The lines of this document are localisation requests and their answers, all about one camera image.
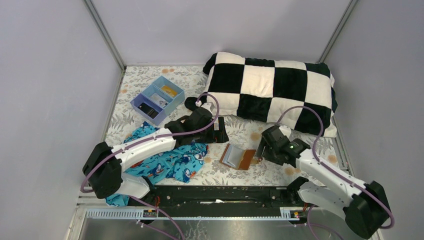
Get brown leather card holder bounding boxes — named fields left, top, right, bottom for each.
left=219, top=144, right=256, bottom=171

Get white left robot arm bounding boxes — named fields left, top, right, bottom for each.
left=80, top=103, right=228, bottom=199

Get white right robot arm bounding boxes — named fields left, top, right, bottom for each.
left=255, top=126, right=392, bottom=239

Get gold card in box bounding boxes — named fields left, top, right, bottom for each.
left=161, top=85, right=178, bottom=98

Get silver card in box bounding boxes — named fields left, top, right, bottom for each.
left=149, top=93, right=169, bottom=108

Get black card in box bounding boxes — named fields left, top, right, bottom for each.
left=138, top=102, right=159, bottom=119

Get floral patterned table cloth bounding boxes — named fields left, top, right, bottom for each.
left=105, top=66, right=339, bottom=186

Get blue shark print shorts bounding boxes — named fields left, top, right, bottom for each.
left=105, top=121, right=209, bottom=207

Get blue three-compartment organizer box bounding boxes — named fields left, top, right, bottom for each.
left=130, top=76, right=185, bottom=125

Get black white checkered pillow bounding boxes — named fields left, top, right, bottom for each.
left=201, top=52, right=338, bottom=138

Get perforated metal cable tray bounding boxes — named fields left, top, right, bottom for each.
left=85, top=205, right=302, bottom=222

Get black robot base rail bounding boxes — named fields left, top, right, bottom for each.
left=142, top=185, right=304, bottom=213

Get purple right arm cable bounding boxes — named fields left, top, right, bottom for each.
left=275, top=105, right=396, bottom=240

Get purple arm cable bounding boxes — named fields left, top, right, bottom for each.
left=79, top=93, right=221, bottom=240
left=275, top=105, right=396, bottom=240

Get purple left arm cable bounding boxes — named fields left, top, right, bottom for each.
left=79, top=93, right=221, bottom=240

